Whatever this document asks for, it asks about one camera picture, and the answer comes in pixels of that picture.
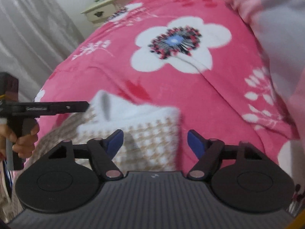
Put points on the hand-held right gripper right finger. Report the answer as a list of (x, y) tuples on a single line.
[(194, 140)]

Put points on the pink grey patchwork quilt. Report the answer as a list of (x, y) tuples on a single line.
[(274, 28)]

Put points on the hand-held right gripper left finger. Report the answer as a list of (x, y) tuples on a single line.
[(116, 140)]

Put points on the cream nightstand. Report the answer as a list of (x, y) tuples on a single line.
[(104, 9)]

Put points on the beige white houndstooth coat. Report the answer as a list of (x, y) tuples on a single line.
[(147, 138)]

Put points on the person's left hand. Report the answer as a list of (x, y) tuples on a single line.
[(26, 145)]

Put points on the pink floral blanket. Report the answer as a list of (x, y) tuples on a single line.
[(214, 95)]

